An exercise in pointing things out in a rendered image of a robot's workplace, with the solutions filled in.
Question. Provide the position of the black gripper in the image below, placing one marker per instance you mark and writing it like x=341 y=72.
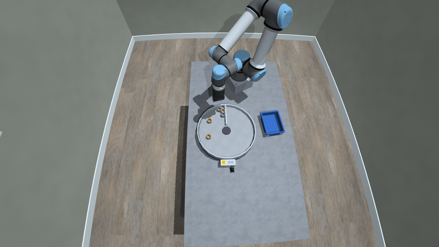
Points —
x=218 y=93

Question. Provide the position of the blue open crate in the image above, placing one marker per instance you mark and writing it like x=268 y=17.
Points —
x=272 y=123

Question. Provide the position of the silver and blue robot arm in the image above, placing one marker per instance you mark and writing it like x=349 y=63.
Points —
x=277 y=16

